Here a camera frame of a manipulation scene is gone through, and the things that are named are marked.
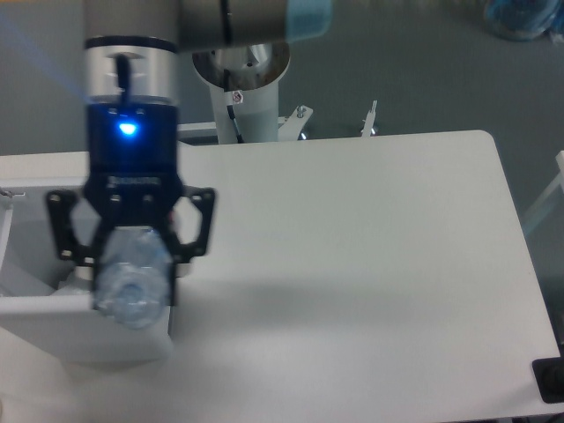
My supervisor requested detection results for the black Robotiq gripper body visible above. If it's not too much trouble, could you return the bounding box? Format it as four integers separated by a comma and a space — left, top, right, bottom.
83, 102, 182, 231

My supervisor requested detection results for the clear crushed plastic bottle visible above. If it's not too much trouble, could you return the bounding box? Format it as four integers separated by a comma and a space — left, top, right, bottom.
93, 227, 172, 330

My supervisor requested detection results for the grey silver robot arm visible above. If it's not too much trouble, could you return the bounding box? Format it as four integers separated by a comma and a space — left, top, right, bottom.
46, 1, 332, 309

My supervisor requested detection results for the white open trash can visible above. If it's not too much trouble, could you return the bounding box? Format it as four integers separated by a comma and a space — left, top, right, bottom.
1, 177, 174, 363

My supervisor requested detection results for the black device at table edge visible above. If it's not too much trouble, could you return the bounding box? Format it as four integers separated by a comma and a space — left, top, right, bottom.
532, 357, 563, 404

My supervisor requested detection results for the blue plastic bag on floor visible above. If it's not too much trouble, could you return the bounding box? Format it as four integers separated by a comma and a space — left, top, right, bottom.
483, 1, 563, 41

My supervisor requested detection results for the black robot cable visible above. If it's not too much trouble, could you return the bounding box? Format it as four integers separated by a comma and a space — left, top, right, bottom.
222, 69, 246, 145

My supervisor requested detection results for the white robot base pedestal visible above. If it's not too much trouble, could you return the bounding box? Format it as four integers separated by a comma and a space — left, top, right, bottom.
192, 41, 290, 145

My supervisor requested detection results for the white metal base frame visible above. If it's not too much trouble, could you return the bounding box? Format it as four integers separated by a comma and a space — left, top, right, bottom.
177, 100, 379, 145

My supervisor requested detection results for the white frame at right edge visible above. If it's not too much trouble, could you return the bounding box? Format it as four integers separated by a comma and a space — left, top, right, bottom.
522, 151, 563, 237

